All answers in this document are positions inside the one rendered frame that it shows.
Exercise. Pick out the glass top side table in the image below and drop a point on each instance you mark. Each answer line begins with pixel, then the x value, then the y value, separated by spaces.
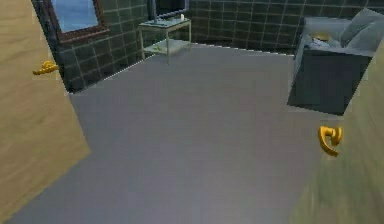
pixel 165 31

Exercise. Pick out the small white object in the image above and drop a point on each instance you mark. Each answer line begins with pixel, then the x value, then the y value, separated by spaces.
pixel 182 16

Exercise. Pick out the black television set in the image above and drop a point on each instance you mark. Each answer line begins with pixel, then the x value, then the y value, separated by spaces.
pixel 170 6

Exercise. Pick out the grey sofa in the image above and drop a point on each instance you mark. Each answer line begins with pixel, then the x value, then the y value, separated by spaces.
pixel 328 71

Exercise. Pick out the yellow object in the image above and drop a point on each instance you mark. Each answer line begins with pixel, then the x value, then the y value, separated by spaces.
pixel 320 36

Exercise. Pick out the brown framed window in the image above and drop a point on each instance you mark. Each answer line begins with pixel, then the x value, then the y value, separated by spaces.
pixel 75 15

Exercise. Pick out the light wooden room door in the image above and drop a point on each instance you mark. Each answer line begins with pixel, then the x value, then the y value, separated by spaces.
pixel 356 173
pixel 30 116

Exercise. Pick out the grey sofa cushion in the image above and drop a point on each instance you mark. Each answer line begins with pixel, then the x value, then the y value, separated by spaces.
pixel 363 30

